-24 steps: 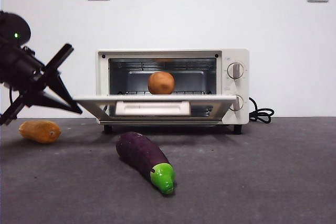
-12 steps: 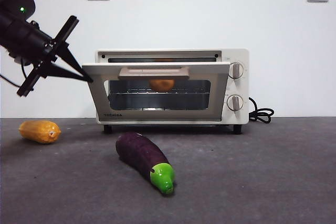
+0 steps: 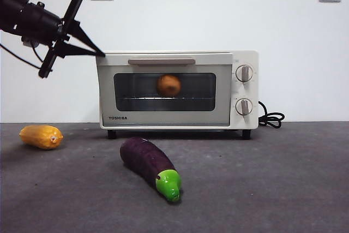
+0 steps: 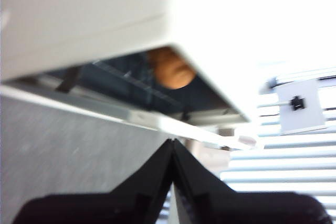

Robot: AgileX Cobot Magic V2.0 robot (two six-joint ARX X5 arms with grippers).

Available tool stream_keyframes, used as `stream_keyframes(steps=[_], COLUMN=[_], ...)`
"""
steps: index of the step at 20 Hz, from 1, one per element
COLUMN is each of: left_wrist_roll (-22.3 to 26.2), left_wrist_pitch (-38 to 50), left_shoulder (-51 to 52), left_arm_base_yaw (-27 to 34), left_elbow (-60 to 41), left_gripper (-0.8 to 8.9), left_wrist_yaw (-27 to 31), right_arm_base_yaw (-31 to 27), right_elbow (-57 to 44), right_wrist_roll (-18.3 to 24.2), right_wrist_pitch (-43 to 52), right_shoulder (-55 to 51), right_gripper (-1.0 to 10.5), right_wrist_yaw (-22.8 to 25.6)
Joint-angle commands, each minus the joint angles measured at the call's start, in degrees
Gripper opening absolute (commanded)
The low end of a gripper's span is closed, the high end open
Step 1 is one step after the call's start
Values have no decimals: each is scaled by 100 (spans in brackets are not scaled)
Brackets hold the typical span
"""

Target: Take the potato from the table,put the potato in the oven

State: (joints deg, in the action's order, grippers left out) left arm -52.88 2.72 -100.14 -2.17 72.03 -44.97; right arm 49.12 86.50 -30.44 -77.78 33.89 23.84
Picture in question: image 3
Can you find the beige oven knob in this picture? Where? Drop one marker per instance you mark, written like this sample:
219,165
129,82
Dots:
244,106
244,73

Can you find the purple eggplant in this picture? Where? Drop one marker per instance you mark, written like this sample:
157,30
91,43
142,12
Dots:
147,162

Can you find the white glass oven door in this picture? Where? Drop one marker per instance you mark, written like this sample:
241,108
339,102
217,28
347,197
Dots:
177,117

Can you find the brown potato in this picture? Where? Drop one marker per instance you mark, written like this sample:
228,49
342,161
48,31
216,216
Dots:
169,85

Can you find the white toaster oven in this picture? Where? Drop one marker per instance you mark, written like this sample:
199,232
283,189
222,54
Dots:
244,91

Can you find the yellow corn cob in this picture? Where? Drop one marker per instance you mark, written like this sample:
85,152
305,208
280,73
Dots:
39,137

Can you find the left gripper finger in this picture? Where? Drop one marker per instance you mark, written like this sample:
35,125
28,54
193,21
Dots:
80,32
76,52

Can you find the pale grey camera box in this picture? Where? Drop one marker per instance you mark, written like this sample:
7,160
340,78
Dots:
27,44

